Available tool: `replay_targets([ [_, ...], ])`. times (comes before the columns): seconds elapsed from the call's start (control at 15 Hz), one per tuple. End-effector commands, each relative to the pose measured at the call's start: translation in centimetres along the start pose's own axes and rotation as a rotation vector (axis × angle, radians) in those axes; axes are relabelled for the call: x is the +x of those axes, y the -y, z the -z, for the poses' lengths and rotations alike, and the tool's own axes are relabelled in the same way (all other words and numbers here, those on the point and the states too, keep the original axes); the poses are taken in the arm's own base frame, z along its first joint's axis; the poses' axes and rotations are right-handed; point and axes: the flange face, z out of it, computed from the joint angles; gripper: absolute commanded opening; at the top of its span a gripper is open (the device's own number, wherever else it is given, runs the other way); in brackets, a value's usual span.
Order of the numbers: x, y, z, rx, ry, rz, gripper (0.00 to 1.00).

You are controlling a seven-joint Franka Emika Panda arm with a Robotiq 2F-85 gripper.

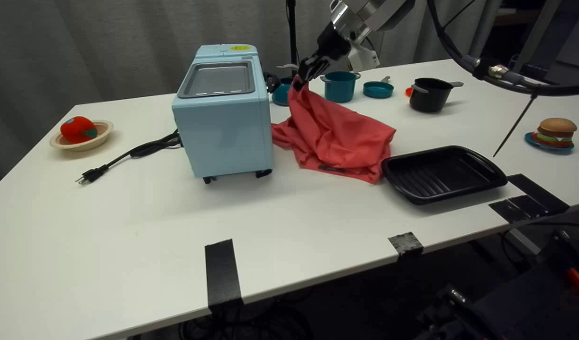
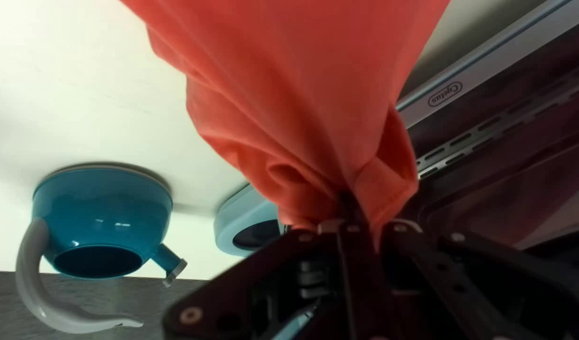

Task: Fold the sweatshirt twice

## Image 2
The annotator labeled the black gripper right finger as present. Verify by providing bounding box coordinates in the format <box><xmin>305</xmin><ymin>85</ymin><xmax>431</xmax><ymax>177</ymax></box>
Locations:
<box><xmin>361</xmin><ymin>215</ymin><xmax>579</xmax><ymax>340</ymax></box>

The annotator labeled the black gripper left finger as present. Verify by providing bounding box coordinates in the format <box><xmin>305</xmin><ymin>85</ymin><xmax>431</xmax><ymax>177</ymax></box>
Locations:
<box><xmin>161</xmin><ymin>217</ymin><xmax>357</xmax><ymax>340</ymax></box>

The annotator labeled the red sweatshirt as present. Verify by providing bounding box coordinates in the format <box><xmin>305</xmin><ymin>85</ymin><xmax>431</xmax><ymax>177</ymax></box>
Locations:
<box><xmin>118</xmin><ymin>0</ymin><xmax>452</xmax><ymax>234</ymax></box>

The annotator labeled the teal toy kettle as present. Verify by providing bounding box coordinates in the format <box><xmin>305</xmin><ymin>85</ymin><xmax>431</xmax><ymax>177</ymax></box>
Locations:
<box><xmin>12</xmin><ymin>160</ymin><xmax>190</xmax><ymax>336</ymax></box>

